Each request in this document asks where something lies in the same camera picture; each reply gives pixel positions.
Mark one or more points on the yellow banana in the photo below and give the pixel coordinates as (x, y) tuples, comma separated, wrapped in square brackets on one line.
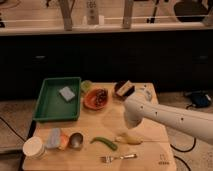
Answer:
[(128, 139)]

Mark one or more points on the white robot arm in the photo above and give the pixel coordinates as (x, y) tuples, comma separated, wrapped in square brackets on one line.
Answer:
[(194, 123)]

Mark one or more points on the green lime cup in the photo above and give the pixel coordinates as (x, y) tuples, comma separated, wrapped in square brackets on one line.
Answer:
[(86, 86)]

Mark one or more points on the small metal cup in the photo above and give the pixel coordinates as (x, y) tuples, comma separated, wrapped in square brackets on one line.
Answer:
[(76, 141)]

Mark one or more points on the dark bowl with block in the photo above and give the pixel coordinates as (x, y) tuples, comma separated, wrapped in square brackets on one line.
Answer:
[(123, 89)]

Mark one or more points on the orange bowl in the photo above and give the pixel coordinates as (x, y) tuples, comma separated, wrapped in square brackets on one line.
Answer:
[(96, 99)]

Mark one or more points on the light blue sponge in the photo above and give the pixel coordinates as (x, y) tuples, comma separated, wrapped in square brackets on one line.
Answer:
[(66, 93)]

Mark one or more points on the green plastic tray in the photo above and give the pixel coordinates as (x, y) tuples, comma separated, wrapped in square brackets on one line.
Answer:
[(51, 106)]

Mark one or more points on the green pepper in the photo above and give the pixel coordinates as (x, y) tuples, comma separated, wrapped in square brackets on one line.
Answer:
[(105, 141)]

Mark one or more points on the orange object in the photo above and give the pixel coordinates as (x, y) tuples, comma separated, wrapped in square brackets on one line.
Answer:
[(64, 139)]

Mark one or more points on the silver fork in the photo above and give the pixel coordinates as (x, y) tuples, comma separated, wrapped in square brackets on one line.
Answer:
[(109, 159)]

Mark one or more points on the blue grey cloth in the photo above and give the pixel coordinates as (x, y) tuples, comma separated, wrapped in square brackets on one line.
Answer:
[(53, 140)]

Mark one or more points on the blue bag on floor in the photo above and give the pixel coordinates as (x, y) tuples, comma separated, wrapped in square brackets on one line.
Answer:
[(199, 99)]

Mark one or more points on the white cylindrical container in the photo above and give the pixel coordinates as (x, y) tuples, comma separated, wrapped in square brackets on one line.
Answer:
[(34, 147)]

